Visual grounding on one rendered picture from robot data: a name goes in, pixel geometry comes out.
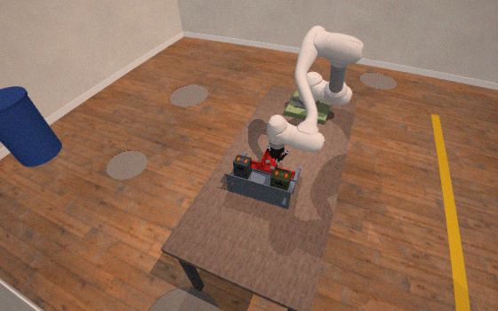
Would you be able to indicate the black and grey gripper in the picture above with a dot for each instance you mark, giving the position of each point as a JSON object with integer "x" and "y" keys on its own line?
{"x": 275, "y": 153}

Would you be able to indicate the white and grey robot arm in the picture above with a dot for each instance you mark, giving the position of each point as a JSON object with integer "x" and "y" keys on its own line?
{"x": 341, "y": 50}

